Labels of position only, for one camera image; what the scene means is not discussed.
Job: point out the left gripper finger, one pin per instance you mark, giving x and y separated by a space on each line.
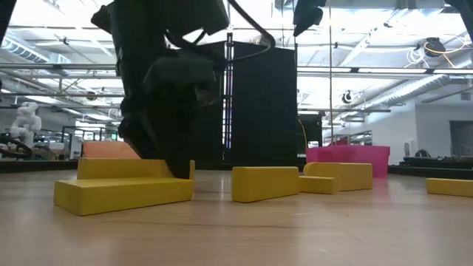
177 140
133 125

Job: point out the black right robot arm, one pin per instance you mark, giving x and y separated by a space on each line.
463 7

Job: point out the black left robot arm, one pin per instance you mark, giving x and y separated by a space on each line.
4 14

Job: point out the orange plastic bin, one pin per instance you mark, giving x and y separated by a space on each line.
107 150

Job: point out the black background rack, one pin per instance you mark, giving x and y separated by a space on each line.
92 128

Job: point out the yellow wooden block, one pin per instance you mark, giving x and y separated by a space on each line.
449 187
347 175
118 168
318 185
264 184
122 196

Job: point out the thin vertical pole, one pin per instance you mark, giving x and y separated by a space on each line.
330 92

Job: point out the black room divider screen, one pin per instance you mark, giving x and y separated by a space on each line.
264 111

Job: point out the white humanoid figure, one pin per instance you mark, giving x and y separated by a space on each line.
26 123

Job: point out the black background cabinet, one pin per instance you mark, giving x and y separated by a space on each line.
314 129

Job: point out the red plastic bin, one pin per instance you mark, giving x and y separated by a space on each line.
351 154

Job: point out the dark doorway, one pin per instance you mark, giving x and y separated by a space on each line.
462 134

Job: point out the silver ventilation duct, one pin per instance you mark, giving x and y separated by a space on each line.
406 88

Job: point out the white wall dispenser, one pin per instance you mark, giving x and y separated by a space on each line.
407 148

